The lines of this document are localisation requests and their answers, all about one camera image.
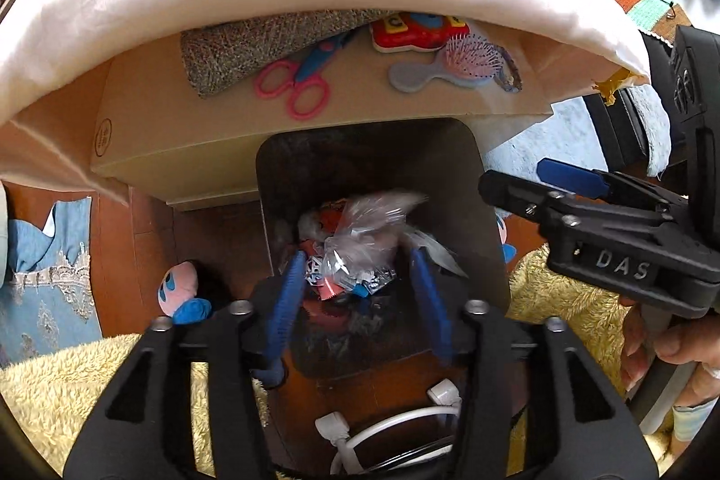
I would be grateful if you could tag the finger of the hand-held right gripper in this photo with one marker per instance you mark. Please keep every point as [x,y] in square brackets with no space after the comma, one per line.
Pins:
[529,199]
[568,173]

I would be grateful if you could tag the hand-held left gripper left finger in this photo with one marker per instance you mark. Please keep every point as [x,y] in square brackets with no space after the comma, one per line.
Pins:
[287,300]

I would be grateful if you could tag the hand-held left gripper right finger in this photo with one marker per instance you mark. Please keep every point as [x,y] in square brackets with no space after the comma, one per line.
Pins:
[430,305]

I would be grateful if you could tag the clear plastic bag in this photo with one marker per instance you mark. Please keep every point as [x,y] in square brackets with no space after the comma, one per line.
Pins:
[365,232]

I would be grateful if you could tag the black trash bin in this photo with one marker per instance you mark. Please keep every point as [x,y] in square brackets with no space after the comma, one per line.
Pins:
[365,154]

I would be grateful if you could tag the person's right hand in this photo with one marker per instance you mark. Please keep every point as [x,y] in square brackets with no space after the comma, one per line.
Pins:
[635,345]

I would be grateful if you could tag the light blue fluffy rug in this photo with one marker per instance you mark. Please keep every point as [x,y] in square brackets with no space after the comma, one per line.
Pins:
[562,137]

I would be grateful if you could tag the blue-eyed plush doll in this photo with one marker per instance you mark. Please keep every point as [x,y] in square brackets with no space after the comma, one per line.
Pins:
[502,232]

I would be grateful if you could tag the white plug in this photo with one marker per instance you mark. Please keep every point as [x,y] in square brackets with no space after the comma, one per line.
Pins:
[444,393]
[332,429]

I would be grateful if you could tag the yellow tape piece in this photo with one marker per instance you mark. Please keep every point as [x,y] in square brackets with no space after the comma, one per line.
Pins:
[610,86]

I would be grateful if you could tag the pink and blue plush toy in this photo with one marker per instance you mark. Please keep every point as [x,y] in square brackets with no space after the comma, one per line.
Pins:
[174,283]

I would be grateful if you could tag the grey hairbrush with pink bristles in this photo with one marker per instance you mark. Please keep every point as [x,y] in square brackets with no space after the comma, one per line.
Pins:
[410,76]

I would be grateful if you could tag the red plastic toy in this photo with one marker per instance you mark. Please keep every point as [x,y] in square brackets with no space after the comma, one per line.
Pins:
[405,40]

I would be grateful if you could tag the cardboard box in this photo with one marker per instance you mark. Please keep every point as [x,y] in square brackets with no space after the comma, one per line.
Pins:
[169,131]

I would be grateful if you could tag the pink and blue scissors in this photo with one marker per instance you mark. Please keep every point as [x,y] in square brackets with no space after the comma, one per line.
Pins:
[315,61]

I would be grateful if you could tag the yellow fluffy blanket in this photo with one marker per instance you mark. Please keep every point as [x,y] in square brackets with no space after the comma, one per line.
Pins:
[50,379]

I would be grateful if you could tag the blue lace dress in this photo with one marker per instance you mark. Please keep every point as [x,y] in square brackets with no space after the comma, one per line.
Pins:
[39,244]

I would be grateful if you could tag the grey woven mat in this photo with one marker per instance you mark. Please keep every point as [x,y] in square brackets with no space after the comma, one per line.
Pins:
[236,50]

